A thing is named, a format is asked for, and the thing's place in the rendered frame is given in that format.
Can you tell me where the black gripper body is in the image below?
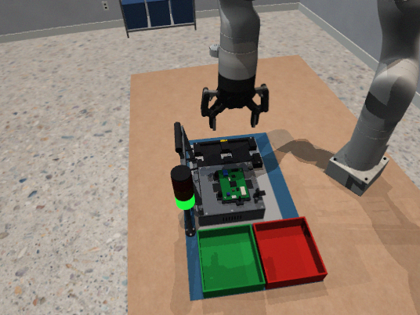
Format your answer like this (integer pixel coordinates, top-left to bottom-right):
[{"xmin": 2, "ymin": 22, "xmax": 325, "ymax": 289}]
[{"xmin": 216, "ymin": 70, "xmax": 256, "ymax": 109}]

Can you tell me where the green open tray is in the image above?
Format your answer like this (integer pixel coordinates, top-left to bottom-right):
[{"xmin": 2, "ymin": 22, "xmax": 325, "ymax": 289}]
[{"xmin": 197, "ymin": 223, "xmax": 266, "ymax": 299}]

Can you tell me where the green circuit board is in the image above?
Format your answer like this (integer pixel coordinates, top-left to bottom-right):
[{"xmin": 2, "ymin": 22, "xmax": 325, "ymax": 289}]
[{"xmin": 218, "ymin": 168, "xmax": 249, "ymax": 201}]

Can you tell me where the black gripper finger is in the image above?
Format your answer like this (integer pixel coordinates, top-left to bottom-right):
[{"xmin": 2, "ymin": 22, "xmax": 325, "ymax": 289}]
[
  {"xmin": 201, "ymin": 87, "xmax": 234, "ymax": 131},
  {"xmin": 240, "ymin": 84, "xmax": 269, "ymax": 128}
]

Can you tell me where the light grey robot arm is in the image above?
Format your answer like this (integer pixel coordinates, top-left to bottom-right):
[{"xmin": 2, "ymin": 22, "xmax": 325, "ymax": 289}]
[{"xmin": 209, "ymin": 0, "xmax": 420, "ymax": 171}]

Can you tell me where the red bin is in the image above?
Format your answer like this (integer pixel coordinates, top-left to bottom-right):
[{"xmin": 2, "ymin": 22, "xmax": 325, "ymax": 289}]
[{"xmin": 252, "ymin": 216, "xmax": 328, "ymax": 289}]

